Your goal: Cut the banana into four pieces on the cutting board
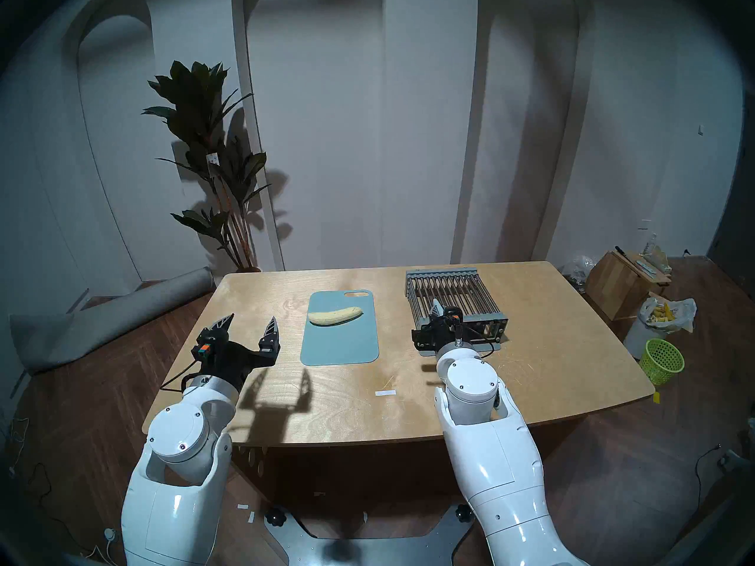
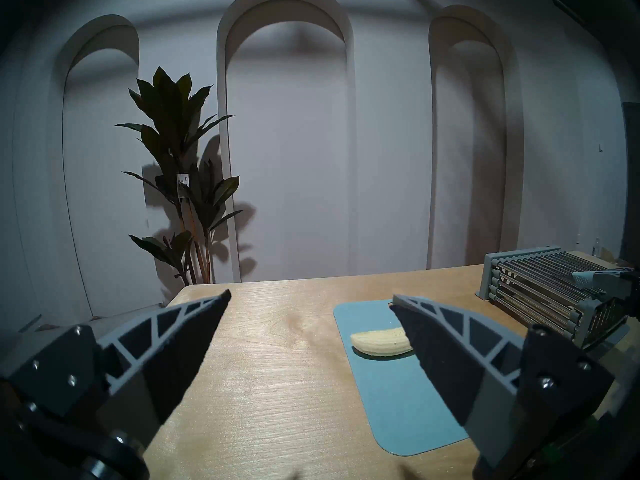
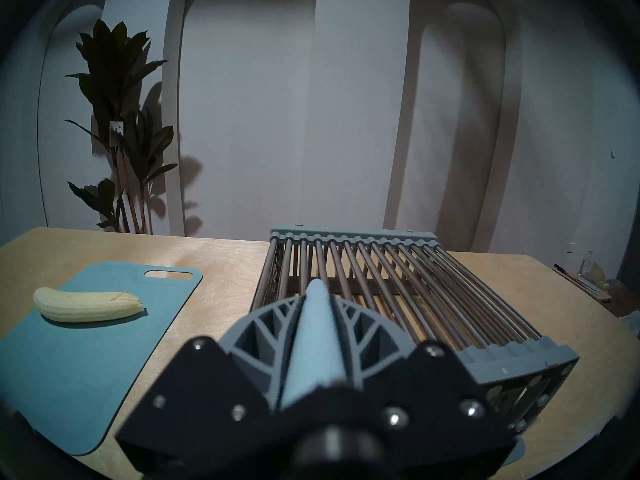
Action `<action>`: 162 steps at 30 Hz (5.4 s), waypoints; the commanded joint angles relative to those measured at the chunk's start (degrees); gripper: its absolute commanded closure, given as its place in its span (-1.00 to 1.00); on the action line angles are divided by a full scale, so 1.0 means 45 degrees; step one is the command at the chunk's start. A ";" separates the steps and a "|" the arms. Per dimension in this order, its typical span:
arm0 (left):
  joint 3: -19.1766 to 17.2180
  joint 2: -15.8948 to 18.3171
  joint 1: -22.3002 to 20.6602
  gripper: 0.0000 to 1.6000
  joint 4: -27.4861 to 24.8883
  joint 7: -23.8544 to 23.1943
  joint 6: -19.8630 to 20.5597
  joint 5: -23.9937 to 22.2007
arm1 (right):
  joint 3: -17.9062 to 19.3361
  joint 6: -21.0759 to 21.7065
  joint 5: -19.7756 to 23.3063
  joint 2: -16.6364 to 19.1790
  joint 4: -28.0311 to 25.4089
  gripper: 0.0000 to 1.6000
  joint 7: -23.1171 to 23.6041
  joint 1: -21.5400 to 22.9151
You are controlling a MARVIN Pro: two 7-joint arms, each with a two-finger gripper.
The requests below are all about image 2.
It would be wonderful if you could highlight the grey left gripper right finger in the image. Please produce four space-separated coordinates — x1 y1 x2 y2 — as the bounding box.
389 294 531 469

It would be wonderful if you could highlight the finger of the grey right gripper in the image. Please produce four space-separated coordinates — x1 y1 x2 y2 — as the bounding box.
592 267 637 301

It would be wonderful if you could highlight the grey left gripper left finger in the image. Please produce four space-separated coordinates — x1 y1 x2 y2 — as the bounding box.
97 289 233 427

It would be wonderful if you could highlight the peeled banana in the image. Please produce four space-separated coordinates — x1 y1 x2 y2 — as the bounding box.
350 327 415 357

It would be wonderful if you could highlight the blue cutting board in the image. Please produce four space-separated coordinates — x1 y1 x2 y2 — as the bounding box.
333 299 471 457

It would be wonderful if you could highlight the grey dish rack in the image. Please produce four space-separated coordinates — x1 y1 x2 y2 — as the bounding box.
476 246 632 350

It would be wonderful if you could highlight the potted green plant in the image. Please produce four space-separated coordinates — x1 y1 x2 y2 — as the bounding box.
115 66 243 286

